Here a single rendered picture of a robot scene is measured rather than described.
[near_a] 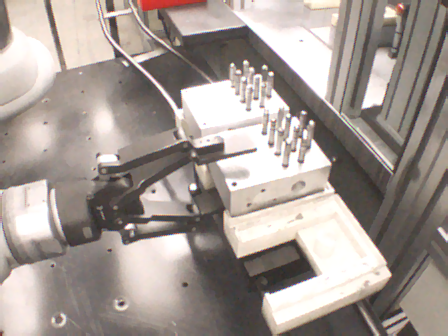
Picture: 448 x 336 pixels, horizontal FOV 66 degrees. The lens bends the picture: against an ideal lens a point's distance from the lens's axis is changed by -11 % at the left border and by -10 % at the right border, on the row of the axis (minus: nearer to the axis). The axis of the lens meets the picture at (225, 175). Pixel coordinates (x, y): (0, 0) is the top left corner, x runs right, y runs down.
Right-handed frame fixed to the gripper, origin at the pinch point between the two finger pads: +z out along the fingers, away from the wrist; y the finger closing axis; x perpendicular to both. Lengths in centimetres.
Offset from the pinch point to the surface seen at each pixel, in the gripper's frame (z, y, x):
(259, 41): 17.9, -0.6, 33.2
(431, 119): 19.4, 10.3, -9.0
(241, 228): -1.0, -2.1, -6.6
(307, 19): 28.4, 2.9, 33.4
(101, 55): -15, -90, 225
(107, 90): -13, -22, 62
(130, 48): 6, -90, 226
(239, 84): 5.6, 4.1, 12.1
